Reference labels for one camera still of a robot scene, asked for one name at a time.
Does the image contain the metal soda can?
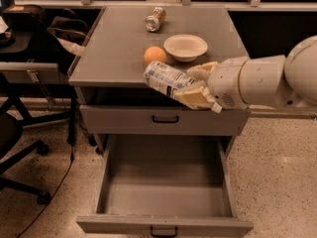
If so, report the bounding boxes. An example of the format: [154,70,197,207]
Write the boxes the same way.
[145,7,166,32]

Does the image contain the grey upper drawer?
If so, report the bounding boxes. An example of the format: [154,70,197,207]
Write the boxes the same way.
[80,105,250,136]

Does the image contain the black floor cable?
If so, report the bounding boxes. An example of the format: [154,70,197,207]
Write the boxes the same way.
[15,109,97,238]

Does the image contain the black box on desk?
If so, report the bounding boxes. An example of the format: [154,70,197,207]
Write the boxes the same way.
[1,4,46,31]

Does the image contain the black office chair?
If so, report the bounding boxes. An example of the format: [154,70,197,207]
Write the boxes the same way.
[0,109,52,205]

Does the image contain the dark side desk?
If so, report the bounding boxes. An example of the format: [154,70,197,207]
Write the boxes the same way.
[0,29,76,144]

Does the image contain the dark bag with strap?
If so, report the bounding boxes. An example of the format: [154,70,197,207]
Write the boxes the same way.
[45,15,89,74]

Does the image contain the orange fruit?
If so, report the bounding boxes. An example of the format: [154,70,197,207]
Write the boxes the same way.
[144,47,166,64]

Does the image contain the grey drawer cabinet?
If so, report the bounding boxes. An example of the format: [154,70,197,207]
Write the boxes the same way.
[69,5,247,151]

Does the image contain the clear plastic water bottle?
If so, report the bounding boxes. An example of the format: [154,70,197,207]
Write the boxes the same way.
[143,60,223,114]

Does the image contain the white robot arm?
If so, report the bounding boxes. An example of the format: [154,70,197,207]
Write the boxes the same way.
[174,36,317,112]

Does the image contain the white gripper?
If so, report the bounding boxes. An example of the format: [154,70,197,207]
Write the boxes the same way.
[174,57,249,109]

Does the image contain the grey open lower drawer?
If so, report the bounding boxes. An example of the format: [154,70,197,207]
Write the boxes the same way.
[76,135,254,238]

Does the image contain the white paper bowl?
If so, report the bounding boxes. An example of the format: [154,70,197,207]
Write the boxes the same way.
[163,34,208,62]

